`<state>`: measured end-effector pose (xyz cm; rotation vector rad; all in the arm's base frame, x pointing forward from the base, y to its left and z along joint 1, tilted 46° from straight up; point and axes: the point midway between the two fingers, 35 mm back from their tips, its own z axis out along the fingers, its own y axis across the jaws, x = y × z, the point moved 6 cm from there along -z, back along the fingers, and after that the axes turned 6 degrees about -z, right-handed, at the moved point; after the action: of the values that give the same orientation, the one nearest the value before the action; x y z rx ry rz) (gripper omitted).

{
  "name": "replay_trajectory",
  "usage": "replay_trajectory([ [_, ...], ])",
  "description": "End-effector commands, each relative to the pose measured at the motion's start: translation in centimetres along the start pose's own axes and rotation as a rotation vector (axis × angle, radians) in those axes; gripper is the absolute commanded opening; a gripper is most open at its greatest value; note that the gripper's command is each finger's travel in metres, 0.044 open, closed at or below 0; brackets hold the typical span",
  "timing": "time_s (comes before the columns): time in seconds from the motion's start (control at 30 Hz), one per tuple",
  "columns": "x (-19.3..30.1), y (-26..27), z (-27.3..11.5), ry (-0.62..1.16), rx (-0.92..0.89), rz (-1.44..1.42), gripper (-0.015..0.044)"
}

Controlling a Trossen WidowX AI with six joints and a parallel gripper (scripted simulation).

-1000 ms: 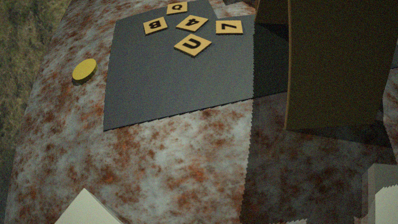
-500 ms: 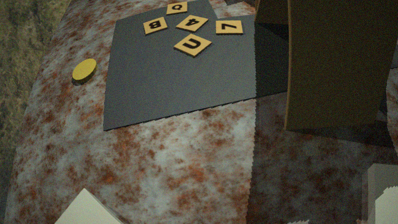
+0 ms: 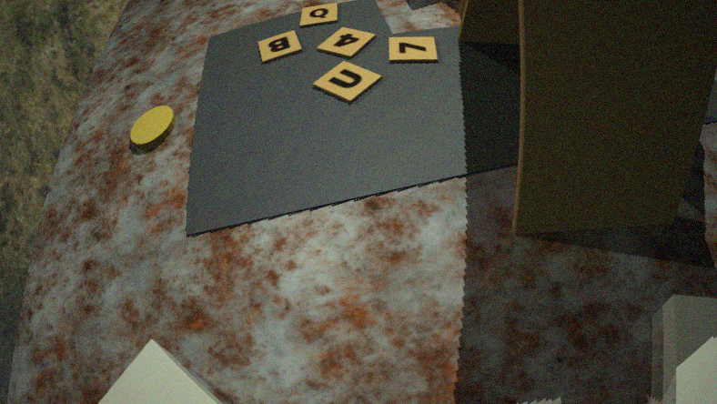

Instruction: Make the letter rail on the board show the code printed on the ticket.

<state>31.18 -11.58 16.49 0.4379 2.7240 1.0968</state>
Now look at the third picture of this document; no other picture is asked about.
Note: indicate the tan square tile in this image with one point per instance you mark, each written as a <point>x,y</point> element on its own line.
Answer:
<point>412,49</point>
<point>279,46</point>
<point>347,81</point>
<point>319,15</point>
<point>346,42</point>

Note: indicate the yellow round disc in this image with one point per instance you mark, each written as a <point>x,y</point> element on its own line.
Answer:
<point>153,127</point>

